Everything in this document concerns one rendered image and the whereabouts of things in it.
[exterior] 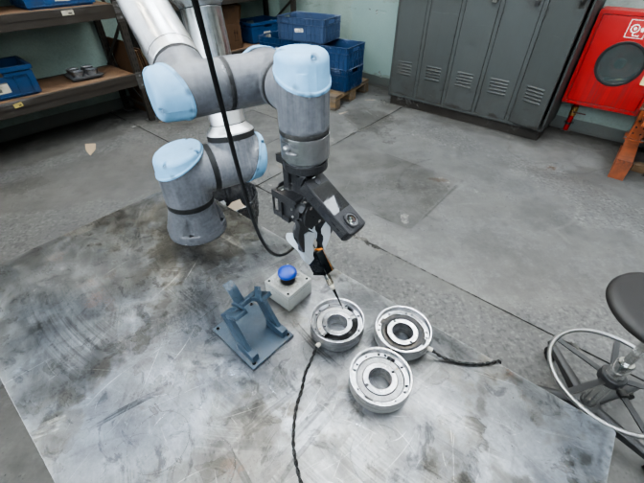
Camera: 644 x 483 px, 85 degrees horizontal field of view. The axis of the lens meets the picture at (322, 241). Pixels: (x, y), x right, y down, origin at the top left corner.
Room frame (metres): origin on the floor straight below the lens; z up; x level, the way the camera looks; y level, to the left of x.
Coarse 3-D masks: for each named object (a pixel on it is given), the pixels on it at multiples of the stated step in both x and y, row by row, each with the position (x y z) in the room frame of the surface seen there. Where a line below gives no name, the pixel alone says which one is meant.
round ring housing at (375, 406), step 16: (368, 352) 0.35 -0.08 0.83; (384, 352) 0.35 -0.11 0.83; (352, 368) 0.32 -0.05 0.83; (368, 368) 0.32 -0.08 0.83; (384, 368) 0.32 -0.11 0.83; (400, 368) 0.32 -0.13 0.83; (352, 384) 0.28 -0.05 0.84; (368, 384) 0.29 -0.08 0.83; (368, 400) 0.26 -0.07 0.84; (400, 400) 0.26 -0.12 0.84
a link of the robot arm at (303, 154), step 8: (280, 136) 0.50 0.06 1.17; (328, 136) 0.49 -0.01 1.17; (288, 144) 0.48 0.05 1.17; (296, 144) 0.47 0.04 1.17; (304, 144) 0.47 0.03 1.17; (312, 144) 0.47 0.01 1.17; (320, 144) 0.48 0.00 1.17; (328, 144) 0.49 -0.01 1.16; (288, 152) 0.48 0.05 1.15; (296, 152) 0.47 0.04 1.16; (304, 152) 0.47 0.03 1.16; (312, 152) 0.47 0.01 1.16; (320, 152) 0.48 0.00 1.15; (328, 152) 0.50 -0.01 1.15; (288, 160) 0.48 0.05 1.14; (296, 160) 0.47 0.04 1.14; (304, 160) 0.47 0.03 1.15; (312, 160) 0.47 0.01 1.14; (320, 160) 0.48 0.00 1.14
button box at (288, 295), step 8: (272, 280) 0.51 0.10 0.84; (280, 280) 0.51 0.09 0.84; (296, 280) 0.51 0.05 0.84; (304, 280) 0.51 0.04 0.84; (272, 288) 0.49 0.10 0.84; (280, 288) 0.49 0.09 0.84; (288, 288) 0.49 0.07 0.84; (296, 288) 0.49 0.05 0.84; (304, 288) 0.50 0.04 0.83; (272, 296) 0.50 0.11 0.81; (280, 296) 0.48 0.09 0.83; (288, 296) 0.47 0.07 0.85; (296, 296) 0.48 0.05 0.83; (304, 296) 0.50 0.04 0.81; (280, 304) 0.48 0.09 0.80; (288, 304) 0.47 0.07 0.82; (296, 304) 0.48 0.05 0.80
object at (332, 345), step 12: (324, 300) 0.46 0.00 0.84; (336, 300) 0.47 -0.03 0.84; (348, 300) 0.46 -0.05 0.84; (312, 312) 0.43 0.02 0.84; (336, 312) 0.44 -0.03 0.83; (360, 312) 0.43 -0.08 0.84; (312, 324) 0.41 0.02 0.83; (324, 324) 0.41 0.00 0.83; (348, 324) 0.41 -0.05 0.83; (360, 324) 0.41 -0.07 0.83; (312, 336) 0.39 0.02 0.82; (360, 336) 0.39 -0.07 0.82; (324, 348) 0.38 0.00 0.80; (336, 348) 0.36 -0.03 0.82; (348, 348) 0.37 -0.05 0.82
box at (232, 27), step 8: (224, 8) 4.44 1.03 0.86; (232, 8) 4.52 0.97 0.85; (240, 8) 4.66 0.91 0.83; (224, 16) 4.44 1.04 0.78; (232, 16) 4.52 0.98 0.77; (240, 16) 4.63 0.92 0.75; (232, 24) 4.52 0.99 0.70; (232, 32) 4.51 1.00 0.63; (240, 32) 4.60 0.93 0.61; (232, 40) 4.50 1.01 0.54; (240, 40) 4.58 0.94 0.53; (232, 48) 4.49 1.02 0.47
